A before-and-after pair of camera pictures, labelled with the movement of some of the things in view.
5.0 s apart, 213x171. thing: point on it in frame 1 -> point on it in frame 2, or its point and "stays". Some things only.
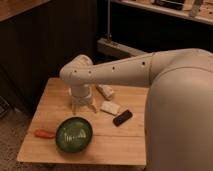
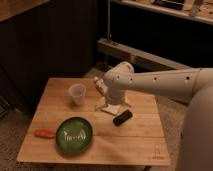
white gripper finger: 90,105 -> 124,102
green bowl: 74,134 stays
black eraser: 121,118 stays
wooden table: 112,134 stays
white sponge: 110,107 stays
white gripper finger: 74,108 -> 97,108
